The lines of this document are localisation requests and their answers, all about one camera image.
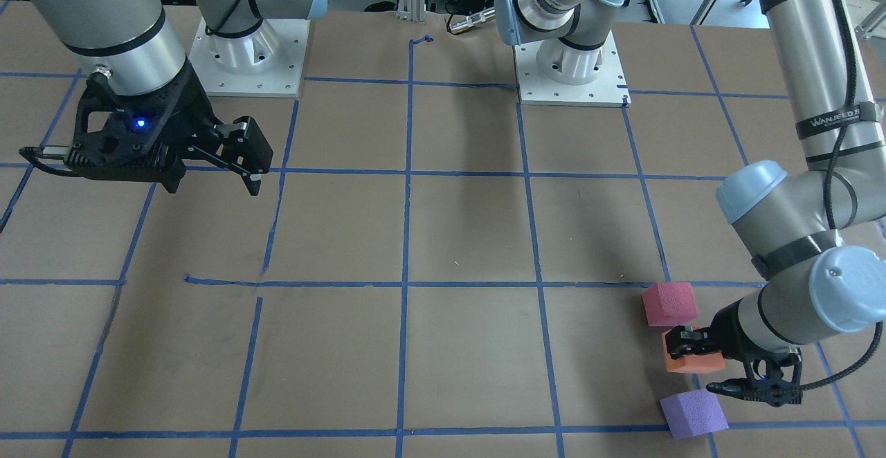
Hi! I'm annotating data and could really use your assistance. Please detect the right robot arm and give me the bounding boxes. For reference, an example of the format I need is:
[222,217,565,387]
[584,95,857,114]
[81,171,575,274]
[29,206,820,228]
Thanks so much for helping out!
[19,0,328,196]

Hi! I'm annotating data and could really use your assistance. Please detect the pink foam cube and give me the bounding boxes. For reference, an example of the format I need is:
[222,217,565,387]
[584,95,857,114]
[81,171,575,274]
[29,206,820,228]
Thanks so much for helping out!
[642,282,699,327]

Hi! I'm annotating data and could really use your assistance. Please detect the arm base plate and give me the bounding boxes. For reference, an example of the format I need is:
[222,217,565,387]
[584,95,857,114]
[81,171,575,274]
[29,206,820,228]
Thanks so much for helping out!
[514,33,632,107]
[189,19,311,98]

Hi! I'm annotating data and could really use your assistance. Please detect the purple foam cube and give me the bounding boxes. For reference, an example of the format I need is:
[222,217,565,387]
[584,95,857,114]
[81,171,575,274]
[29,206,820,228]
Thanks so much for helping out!
[660,390,729,440]

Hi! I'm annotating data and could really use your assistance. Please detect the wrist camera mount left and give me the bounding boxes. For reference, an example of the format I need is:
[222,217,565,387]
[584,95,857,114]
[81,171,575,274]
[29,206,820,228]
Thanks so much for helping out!
[705,348,804,407]

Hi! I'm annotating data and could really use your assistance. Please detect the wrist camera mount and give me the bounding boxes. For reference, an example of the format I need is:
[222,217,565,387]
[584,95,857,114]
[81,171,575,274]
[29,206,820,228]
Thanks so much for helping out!
[19,65,189,193]
[705,348,804,407]

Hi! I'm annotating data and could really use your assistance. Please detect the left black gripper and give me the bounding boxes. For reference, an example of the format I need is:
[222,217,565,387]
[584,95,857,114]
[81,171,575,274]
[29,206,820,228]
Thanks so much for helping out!
[667,302,761,366]

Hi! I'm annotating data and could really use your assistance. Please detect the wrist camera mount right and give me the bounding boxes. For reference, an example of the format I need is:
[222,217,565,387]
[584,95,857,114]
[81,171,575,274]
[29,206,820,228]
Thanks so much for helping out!
[19,65,189,193]

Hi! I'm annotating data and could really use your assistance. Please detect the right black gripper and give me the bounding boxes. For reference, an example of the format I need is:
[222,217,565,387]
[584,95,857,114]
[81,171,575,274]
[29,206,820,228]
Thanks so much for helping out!
[73,60,274,196]

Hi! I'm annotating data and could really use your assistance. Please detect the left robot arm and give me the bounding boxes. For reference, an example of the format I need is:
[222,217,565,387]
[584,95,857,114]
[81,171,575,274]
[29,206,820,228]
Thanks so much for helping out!
[496,0,884,371]

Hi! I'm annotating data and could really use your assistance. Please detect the orange foam cube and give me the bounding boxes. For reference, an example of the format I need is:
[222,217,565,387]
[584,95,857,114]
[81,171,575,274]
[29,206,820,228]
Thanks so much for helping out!
[661,327,725,375]

